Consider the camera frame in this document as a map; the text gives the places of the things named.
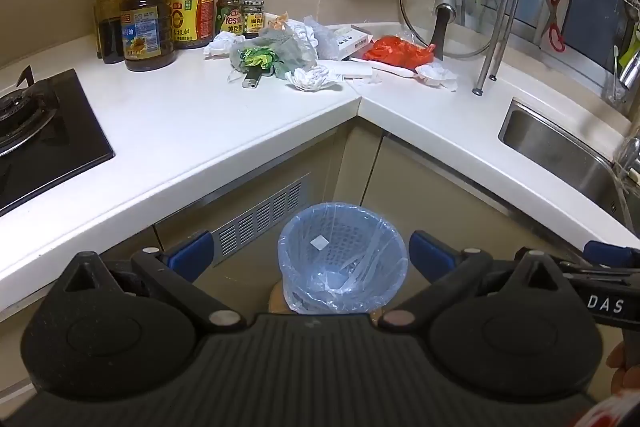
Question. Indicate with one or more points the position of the green plastic bag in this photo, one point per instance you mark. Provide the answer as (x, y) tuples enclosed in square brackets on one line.
[(270, 54)]

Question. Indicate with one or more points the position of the black gas stove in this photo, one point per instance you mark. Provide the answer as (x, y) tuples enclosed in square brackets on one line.
[(40, 142)]

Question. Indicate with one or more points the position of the white medicine box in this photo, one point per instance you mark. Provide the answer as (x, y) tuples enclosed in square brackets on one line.
[(352, 42)]

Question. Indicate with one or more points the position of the steel sink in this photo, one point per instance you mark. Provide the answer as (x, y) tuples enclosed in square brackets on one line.
[(555, 152)]

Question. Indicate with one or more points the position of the dark sauce bottle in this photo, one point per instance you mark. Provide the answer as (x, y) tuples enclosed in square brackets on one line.
[(109, 27)]

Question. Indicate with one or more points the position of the crumpled white tissue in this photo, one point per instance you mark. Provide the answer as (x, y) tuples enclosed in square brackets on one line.
[(312, 78), (222, 44), (437, 76)]

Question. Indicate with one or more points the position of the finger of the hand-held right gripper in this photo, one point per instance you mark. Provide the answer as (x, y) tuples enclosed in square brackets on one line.
[(610, 251)]

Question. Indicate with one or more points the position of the lighter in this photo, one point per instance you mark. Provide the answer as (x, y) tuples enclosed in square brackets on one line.
[(251, 82)]

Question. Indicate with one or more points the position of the orange mesh scrubber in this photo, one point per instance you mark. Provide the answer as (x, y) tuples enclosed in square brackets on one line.
[(397, 49)]

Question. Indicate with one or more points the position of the person's right hand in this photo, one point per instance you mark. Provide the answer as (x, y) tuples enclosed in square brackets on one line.
[(625, 364)]

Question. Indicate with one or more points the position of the glass pot lid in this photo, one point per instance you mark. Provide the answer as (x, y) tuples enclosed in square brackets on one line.
[(442, 27)]

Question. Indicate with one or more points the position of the trash bin with blue bag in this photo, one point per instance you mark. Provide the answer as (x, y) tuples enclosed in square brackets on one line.
[(342, 257)]

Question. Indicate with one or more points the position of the large sauce jar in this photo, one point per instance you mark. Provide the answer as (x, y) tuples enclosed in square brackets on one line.
[(229, 14)]

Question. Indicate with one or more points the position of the red scissors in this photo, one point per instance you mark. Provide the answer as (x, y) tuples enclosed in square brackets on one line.
[(556, 14)]

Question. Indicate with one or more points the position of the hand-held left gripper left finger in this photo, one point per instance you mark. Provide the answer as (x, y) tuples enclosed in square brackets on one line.
[(192, 253)]

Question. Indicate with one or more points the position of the cabinet vent grille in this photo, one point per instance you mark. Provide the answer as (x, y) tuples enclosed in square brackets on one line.
[(260, 219)]

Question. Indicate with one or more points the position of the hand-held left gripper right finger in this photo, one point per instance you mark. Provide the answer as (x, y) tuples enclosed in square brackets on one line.
[(429, 253)]

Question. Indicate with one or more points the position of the white paper sheet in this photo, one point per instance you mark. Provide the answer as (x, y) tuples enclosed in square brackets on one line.
[(357, 69)]

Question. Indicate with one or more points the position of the clear cooking oil bottle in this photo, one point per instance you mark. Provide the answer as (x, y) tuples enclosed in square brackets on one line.
[(147, 22)]

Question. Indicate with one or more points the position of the small sauce jar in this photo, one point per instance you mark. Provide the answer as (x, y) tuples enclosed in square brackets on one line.
[(252, 17)]

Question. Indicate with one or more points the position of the white plastic bag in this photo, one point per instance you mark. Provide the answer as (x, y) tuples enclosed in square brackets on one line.
[(302, 34)]

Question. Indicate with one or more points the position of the metal dish rack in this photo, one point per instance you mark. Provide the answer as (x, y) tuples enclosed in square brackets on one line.
[(510, 7)]

